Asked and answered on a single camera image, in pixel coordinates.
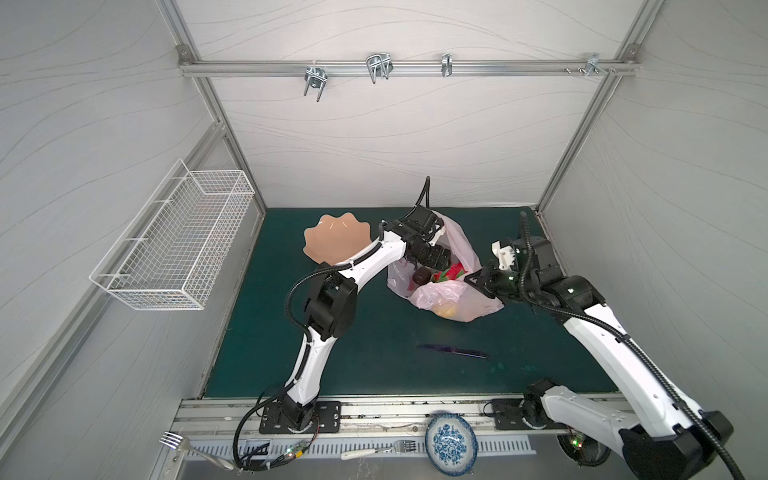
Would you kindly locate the dark purple plum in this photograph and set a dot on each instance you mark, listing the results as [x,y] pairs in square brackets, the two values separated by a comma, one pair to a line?
[422,276]

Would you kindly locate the blue white patterned plate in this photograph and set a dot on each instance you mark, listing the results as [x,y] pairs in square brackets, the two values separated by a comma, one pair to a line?
[451,444]

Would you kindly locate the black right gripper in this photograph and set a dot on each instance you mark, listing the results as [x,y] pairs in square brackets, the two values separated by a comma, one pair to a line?
[486,283]

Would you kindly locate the silver fork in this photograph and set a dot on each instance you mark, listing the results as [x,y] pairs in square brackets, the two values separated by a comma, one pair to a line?
[179,442]

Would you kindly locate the metal hook clamp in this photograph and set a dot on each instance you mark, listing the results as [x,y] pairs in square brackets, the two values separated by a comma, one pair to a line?
[379,66]

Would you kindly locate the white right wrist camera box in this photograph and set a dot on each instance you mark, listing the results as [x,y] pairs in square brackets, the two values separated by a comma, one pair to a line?
[505,255]

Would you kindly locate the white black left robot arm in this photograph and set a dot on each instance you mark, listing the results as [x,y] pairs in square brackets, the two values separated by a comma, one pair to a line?
[323,303]

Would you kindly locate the pink plastic bag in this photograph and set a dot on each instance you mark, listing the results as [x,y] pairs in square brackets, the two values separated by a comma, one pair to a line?
[471,303]

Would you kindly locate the metal u-bolt clamp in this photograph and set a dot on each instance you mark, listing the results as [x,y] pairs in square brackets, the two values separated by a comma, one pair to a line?
[315,78]

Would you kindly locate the white handled fork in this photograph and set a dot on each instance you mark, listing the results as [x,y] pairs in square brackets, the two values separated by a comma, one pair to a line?
[398,447]

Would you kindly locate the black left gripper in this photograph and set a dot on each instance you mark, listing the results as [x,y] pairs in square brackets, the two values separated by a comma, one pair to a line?
[432,261]

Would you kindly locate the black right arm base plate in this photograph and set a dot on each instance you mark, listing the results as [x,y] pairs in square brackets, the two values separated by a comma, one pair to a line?
[520,414]

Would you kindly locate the red dragon fruit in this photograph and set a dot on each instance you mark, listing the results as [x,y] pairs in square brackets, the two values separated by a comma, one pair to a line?
[452,273]

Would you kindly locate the small metal hook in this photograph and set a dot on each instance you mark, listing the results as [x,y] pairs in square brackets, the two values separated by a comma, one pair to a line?
[446,65]

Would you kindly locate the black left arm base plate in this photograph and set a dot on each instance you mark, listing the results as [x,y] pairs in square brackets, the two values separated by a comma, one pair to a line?
[289,418]

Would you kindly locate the yellow lemon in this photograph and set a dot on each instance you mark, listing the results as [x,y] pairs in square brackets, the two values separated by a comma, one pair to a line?
[447,311]

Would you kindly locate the dark purple knife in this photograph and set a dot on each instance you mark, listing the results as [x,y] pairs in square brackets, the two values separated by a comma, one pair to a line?
[469,353]

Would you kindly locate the beige scalloped fruit bowl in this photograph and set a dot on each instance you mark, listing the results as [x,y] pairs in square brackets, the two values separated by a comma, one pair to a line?
[336,239]

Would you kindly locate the metal bracket with screws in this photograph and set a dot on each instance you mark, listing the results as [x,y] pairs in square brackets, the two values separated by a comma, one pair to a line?
[592,67]

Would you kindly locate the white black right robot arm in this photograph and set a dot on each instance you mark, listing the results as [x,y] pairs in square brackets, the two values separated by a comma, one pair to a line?
[666,434]

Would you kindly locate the aluminium cross rail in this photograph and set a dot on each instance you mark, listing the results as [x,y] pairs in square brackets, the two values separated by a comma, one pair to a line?
[625,66]

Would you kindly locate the white wire basket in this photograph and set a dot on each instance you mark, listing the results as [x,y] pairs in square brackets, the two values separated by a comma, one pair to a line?
[171,253]

